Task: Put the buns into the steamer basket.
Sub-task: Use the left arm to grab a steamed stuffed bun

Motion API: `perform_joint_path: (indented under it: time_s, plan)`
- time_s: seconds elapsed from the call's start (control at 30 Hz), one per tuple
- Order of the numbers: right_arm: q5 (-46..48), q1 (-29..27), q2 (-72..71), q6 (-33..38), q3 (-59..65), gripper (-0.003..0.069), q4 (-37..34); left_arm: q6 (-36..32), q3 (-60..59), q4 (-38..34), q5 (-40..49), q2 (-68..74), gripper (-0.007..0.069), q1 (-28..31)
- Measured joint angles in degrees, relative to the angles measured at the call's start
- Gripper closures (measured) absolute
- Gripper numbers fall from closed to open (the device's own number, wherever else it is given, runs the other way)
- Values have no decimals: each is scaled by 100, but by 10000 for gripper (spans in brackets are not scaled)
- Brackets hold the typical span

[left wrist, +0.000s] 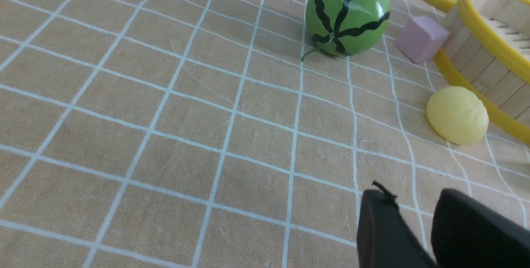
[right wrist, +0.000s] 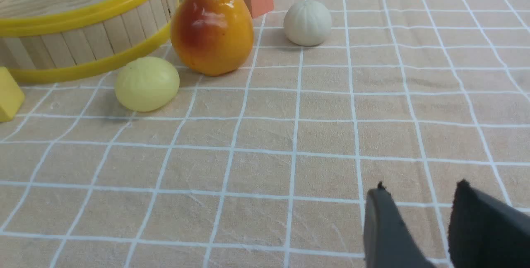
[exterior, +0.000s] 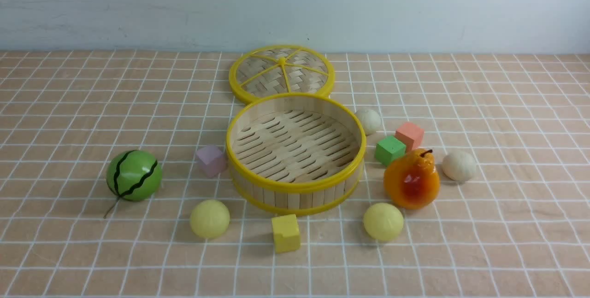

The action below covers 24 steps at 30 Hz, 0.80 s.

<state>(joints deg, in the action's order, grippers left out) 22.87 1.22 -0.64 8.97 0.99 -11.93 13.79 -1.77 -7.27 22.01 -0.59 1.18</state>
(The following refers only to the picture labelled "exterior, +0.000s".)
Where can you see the white bun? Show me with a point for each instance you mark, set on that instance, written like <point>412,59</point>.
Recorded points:
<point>370,120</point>
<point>459,166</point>

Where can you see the yellow bun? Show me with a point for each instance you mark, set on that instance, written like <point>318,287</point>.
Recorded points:
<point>209,219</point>
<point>383,222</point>

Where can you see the bamboo steamer tray yellow rim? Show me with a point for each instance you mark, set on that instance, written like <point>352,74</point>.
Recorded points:
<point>295,153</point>

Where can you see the woven bamboo steamer lid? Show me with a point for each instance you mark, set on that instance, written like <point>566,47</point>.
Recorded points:
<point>277,69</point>

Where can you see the pink cube block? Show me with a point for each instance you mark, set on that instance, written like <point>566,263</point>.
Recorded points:
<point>211,160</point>

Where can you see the green cube block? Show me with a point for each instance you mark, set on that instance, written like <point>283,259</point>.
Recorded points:
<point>389,149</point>

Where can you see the yellow cube block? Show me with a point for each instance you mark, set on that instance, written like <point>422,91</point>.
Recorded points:
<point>286,233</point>

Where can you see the salmon cube block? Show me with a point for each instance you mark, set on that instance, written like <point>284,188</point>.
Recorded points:
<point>411,135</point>

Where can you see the orange toy pear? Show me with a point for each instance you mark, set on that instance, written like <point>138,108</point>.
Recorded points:
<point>412,181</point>

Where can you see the green toy watermelon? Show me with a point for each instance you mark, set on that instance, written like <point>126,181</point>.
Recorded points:
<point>134,175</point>

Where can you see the checkered orange tablecloth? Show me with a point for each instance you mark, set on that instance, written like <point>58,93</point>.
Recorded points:
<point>519,228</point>

